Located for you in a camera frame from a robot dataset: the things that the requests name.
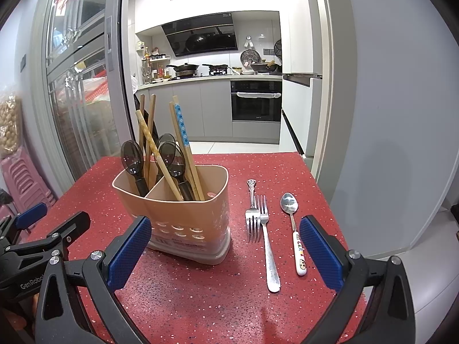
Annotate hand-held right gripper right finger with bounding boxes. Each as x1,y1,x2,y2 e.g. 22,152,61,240
299,216,417,344

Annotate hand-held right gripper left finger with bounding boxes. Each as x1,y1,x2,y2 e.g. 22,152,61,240
35,216,153,344

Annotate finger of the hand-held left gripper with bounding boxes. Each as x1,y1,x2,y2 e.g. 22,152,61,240
0,202,48,246
0,211,91,269

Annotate beige plastic cutlery holder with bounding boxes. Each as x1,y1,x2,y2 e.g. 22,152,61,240
112,164,232,266

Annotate dark translucent plastic spoon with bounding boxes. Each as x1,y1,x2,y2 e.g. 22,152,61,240
159,141,196,201
155,133,177,183
120,140,149,198

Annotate brown wooden chopstick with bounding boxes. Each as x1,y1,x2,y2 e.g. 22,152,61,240
145,94,157,187
138,94,146,144

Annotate stack of pink plastic stools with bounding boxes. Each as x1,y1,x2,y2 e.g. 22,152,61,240
0,148,58,208

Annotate plain metal fork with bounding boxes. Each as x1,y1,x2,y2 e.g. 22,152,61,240
254,195,281,293

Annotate bag of beige balls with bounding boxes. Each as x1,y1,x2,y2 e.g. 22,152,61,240
0,86,24,158

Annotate black garbage bag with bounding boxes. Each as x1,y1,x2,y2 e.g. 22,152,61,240
145,115,159,142

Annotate glass sliding door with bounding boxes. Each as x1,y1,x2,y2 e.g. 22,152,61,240
32,0,140,183

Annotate white refrigerator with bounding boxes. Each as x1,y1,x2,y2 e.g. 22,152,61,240
281,72,323,160

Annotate black built-in oven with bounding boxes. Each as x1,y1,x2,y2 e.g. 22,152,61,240
231,80,283,123

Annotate grey kitchen cabinets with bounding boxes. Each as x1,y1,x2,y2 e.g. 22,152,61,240
135,75,283,144

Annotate spice rack with bottles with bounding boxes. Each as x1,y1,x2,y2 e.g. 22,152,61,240
141,46,171,81

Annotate black wok with food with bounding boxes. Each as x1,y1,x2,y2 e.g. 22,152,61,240
250,62,282,74

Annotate black frying pan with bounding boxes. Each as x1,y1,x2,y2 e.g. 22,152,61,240
202,64,229,76

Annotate black range hood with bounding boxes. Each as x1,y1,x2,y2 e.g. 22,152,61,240
161,12,239,57

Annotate white ceramic handle metal spoon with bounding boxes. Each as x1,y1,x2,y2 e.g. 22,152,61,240
280,192,308,276

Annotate ornate handle metal fork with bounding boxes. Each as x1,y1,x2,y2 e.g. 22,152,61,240
245,179,261,243

